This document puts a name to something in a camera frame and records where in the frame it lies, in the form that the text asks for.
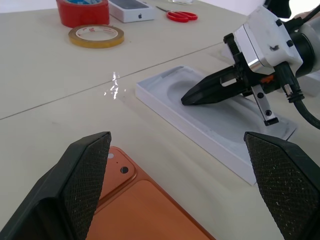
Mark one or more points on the red tape roll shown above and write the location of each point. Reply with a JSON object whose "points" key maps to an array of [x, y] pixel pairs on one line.
{"points": [[82, 12]]}

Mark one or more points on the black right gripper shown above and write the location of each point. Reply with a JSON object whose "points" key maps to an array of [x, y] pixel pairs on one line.
{"points": [[250, 50]]}

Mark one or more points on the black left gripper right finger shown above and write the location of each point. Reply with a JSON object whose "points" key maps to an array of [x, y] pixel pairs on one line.
{"points": [[287, 190]]}

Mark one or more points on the white phone box base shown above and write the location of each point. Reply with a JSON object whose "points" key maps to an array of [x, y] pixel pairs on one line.
{"points": [[200, 125]]}

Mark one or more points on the yellow tape roll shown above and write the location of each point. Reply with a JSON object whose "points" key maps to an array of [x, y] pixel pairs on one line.
{"points": [[75, 41]]}

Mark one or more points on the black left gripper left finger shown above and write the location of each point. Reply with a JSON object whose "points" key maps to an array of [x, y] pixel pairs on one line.
{"points": [[55, 195]]}

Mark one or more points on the white boxed phone package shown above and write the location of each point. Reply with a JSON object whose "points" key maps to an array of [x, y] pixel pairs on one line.
{"points": [[130, 11]]}

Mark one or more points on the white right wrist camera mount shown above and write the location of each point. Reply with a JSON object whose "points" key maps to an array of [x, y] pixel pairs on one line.
{"points": [[270, 30]]}

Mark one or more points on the orange smartphone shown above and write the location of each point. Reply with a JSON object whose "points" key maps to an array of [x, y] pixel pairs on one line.
{"points": [[150, 212]]}

